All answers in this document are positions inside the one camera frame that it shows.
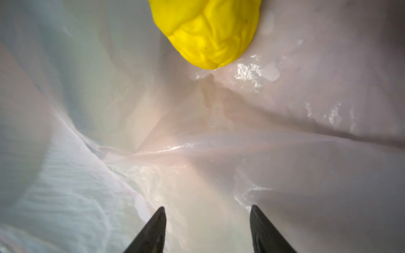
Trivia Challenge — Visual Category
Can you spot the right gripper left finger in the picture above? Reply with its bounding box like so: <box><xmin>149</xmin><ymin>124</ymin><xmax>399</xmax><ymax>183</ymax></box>
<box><xmin>124</xmin><ymin>207</ymin><xmax>167</xmax><ymax>253</ymax></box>

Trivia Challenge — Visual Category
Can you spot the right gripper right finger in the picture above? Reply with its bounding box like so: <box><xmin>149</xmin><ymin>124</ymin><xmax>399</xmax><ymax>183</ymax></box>
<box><xmin>250</xmin><ymin>205</ymin><xmax>296</xmax><ymax>253</ymax></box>

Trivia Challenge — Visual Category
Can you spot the pink plastic bag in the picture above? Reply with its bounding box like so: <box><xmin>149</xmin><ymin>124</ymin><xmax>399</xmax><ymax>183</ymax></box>
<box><xmin>1</xmin><ymin>1</ymin><xmax>405</xmax><ymax>253</ymax></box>

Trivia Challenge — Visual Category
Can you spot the yellow lemon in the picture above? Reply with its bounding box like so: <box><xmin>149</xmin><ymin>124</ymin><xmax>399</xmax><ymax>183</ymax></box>
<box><xmin>149</xmin><ymin>0</ymin><xmax>261</xmax><ymax>70</ymax></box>

